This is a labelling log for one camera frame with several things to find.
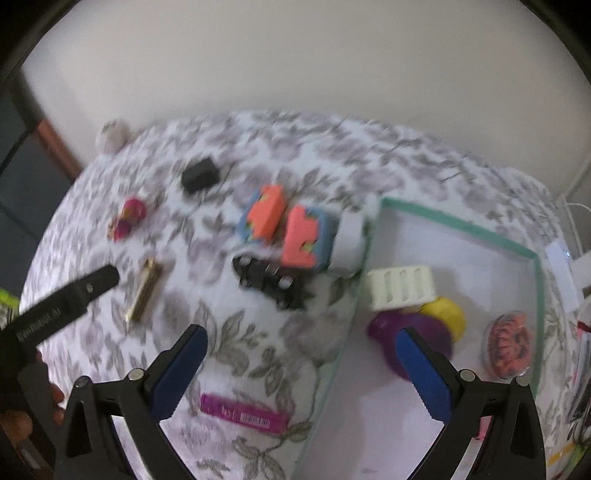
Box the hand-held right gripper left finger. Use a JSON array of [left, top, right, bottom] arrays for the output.
[[54, 324, 208, 480]]

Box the black toy car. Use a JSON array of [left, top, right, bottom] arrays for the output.
[[231, 254, 309, 311]]

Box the white cable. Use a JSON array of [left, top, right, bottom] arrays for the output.
[[561, 194, 591, 259]]

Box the red gourd toy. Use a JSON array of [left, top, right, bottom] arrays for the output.
[[107, 198, 147, 241]]

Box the green packet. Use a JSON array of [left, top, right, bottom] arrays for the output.
[[0, 288, 20, 330]]

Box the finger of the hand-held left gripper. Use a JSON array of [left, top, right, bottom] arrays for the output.
[[69, 264, 121, 305]]

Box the cream hair claw clip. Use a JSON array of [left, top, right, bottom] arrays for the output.
[[367, 264, 437, 311]]

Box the magenta bar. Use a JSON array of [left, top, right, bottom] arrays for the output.
[[199, 392, 291, 435]]

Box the round tin with clear lid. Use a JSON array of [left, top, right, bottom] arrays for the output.
[[482, 311, 539, 381]]

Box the orange and blue puzzle block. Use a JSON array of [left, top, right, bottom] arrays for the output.
[[279, 203, 335, 273]]

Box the grey floral blanket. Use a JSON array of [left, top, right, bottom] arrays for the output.
[[18, 110, 591, 480]]

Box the purple and yellow toy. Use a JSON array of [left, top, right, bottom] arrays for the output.
[[367, 298, 466, 381]]

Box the teal shallow cardboard box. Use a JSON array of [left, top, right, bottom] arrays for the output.
[[295, 196, 543, 480]]

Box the black charger cube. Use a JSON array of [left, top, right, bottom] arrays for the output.
[[180, 158, 220, 195]]

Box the white plug charger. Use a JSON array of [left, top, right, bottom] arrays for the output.
[[573, 258, 591, 296]]

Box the white power strip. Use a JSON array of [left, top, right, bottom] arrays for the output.
[[544, 240, 580, 315]]

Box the person's left hand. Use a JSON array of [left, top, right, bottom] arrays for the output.
[[0, 385, 68, 450]]

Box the gold harmonica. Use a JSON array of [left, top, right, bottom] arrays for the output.
[[126, 257, 162, 324]]

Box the white yarn ball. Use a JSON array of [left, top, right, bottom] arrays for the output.
[[96, 119, 131, 152]]

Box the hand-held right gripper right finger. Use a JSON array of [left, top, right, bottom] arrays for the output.
[[394, 327, 548, 480]]

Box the white oblong device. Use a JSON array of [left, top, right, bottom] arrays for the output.
[[333, 212, 370, 273]]

